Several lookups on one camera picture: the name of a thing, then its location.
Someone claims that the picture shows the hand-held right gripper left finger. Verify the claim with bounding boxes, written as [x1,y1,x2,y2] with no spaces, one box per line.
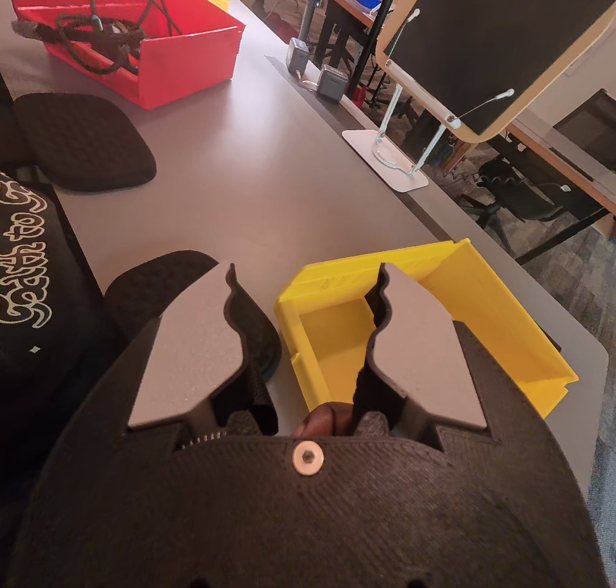
[126,262,248,430]

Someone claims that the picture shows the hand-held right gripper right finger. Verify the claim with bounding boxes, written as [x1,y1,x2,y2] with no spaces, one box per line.
[364,262,489,430]

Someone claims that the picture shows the red plastic bin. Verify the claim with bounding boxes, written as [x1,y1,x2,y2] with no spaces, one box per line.
[5,0,246,111]

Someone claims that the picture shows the braided hdmi cable green plugs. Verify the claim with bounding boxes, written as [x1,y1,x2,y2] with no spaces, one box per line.
[53,0,184,76]

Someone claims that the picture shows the person's right hand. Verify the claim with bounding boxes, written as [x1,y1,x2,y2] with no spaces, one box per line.
[291,401,357,437]

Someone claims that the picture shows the black printed sweatshirt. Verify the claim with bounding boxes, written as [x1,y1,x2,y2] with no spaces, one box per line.
[0,171,111,502]

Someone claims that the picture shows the black office chair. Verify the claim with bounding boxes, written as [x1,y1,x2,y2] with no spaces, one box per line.
[459,157,569,257]

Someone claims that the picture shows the white metal board stand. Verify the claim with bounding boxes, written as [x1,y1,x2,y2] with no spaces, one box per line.
[343,85,450,193]

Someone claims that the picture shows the wooden office desk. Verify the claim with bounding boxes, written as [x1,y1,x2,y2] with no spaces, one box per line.
[308,0,382,31]
[505,116,616,240]

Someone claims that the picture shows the black monitor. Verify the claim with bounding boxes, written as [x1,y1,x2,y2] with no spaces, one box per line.
[553,89,616,161]

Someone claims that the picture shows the grey power cube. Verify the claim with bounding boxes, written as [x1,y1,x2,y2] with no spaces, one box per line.
[318,65,346,101]
[285,38,311,74]

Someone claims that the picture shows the black wooden-backed display board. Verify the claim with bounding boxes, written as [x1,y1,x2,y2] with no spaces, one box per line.
[375,0,616,143]

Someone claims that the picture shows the grey light stand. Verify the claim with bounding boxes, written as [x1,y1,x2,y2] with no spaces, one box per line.
[298,0,326,45]

